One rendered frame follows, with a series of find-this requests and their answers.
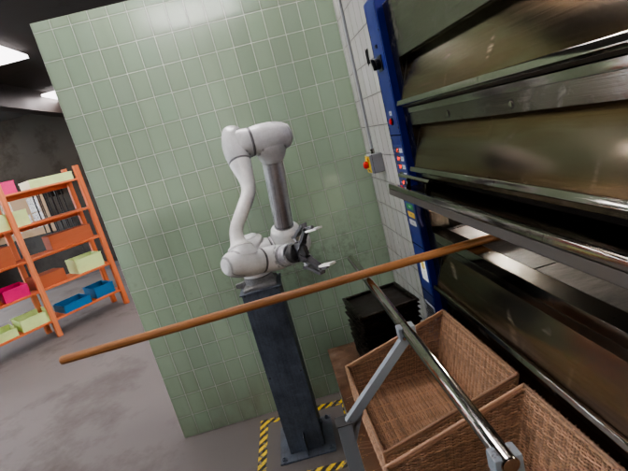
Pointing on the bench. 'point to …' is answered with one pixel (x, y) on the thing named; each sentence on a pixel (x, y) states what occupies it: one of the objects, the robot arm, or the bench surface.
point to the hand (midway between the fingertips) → (324, 246)
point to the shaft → (276, 299)
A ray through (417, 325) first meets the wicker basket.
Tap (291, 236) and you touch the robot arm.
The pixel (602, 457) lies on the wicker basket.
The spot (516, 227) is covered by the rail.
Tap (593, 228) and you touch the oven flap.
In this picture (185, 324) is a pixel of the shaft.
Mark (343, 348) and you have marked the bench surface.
